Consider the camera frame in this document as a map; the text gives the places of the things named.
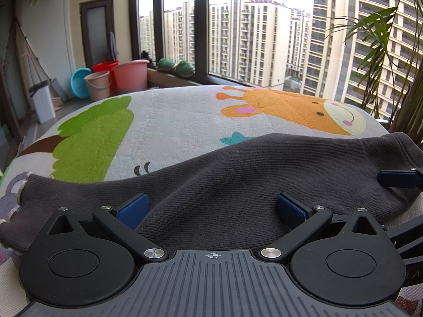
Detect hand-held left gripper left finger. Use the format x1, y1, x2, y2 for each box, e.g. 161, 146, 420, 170
41, 192, 169, 262

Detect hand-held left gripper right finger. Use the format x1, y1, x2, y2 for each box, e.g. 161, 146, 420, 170
258, 193, 387, 264

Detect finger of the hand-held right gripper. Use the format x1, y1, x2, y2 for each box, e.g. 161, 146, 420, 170
385, 218, 423, 248
377, 168, 423, 190

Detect dark grey pants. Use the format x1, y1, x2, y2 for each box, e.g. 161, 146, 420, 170
0, 132, 423, 255

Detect green palm plant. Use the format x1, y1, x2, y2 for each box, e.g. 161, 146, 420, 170
325, 0, 423, 147

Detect cartoon animal printed mat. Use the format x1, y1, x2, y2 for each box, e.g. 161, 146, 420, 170
0, 84, 423, 317

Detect small pink plastic bucket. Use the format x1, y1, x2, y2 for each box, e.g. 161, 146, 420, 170
84, 70, 112, 101

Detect large pink plastic bucket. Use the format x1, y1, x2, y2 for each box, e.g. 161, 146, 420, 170
111, 60, 150, 94

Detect blue plastic basin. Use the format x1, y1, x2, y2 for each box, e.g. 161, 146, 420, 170
70, 68, 92, 99

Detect white bin black lid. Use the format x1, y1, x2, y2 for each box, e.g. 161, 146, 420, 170
29, 80, 56, 124

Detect red plastic bucket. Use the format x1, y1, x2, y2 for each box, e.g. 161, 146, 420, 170
92, 61, 119, 74

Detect green knitted slipper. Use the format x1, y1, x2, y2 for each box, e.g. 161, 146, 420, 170
156, 58, 176, 72

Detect small green potted plants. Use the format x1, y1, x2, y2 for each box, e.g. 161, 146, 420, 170
175, 60, 195, 77

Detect grey hanging cloth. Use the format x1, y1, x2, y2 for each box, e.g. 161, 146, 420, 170
107, 32, 119, 62

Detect apartment buildings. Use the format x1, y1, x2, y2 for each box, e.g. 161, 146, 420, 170
139, 0, 423, 119

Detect mop with long stick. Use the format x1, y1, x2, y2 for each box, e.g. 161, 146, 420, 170
13, 16, 71, 104

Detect dark framed cabinet door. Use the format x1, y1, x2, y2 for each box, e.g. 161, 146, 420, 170
80, 0, 115, 70

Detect black window frame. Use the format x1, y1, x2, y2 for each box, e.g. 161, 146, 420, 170
128, 0, 394, 106

